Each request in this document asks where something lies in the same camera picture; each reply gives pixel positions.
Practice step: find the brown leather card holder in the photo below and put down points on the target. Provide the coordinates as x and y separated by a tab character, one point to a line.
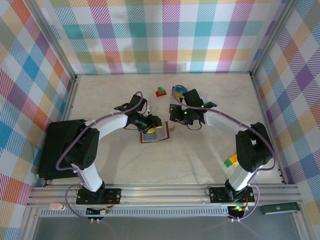
161	135

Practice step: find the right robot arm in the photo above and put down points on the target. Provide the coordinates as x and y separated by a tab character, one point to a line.
225	121

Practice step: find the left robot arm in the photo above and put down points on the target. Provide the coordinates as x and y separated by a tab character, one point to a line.
110	125

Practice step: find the black VIP card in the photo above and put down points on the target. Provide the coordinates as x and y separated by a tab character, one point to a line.
172	108

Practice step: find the gold card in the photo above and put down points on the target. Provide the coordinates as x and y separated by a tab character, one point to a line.
178	95

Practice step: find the blue card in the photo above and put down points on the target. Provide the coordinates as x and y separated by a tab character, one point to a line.
175	89

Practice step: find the clear acrylic organizer box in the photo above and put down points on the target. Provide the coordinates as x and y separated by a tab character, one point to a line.
204	97

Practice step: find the red toy block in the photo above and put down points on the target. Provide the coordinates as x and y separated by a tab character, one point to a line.
160	94

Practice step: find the green toy block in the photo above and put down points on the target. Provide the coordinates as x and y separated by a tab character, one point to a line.
227	163
160	89

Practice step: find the yellow toy block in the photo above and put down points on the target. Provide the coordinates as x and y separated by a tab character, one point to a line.
233	158

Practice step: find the black box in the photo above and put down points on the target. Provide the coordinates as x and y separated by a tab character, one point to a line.
55	140

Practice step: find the small black controller board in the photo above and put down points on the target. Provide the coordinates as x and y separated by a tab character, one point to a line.
237	212
96	212

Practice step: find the pink eraser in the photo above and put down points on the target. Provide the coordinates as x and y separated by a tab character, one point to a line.
56	206

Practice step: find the black bar device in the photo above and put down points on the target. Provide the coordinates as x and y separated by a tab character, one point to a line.
280	208

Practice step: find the aluminium mounting rail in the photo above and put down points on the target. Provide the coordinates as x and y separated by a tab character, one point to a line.
162	195

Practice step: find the aluminium frame rail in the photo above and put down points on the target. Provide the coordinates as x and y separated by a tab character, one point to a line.
71	95
260	100

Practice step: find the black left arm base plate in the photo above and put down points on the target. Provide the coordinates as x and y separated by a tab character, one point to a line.
112	195

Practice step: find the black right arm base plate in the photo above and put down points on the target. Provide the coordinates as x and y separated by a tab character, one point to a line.
217	195

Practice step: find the aluminium frame post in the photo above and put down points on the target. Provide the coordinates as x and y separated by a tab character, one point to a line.
275	35
53	40

